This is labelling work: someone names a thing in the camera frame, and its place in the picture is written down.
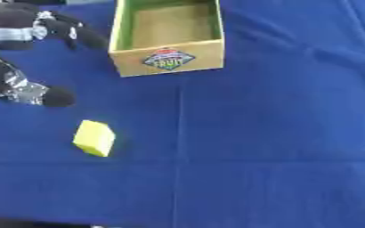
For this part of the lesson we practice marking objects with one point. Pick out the yellow rectangular block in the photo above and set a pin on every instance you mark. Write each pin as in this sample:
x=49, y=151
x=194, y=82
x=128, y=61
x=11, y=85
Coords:
x=94, y=138

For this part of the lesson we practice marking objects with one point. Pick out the tan cardboard box green inside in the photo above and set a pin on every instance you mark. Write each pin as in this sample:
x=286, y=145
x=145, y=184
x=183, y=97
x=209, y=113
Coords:
x=170, y=44

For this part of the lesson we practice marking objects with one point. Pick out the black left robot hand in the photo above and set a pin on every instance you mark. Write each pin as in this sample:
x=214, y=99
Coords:
x=4, y=20

